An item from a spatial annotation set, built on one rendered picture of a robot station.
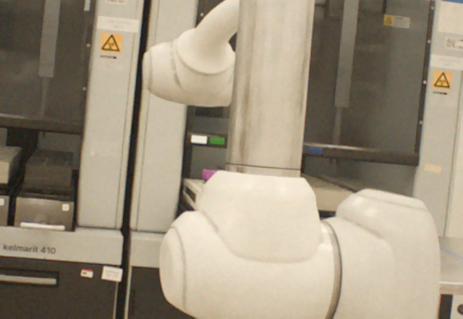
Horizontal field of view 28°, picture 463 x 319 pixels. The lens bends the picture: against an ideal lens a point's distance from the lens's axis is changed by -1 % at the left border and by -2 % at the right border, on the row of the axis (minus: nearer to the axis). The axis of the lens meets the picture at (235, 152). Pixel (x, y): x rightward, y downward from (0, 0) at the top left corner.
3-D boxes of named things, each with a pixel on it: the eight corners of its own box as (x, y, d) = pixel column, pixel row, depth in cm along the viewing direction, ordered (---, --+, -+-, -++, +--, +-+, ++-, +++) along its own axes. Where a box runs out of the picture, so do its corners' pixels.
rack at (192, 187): (181, 201, 251) (184, 178, 251) (218, 204, 253) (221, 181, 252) (195, 216, 222) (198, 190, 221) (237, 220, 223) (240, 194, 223)
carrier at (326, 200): (347, 214, 243) (350, 192, 243) (349, 215, 241) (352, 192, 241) (304, 211, 241) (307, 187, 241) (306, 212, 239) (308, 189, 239)
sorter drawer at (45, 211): (28, 194, 287) (30, 165, 287) (73, 198, 289) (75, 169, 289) (11, 230, 215) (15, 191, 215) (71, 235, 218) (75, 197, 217)
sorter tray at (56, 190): (33, 169, 283) (33, 163, 283) (71, 172, 285) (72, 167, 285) (22, 191, 223) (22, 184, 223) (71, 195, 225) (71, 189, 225)
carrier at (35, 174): (70, 192, 231) (72, 167, 231) (70, 192, 229) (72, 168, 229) (23, 187, 229) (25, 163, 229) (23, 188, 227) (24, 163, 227)
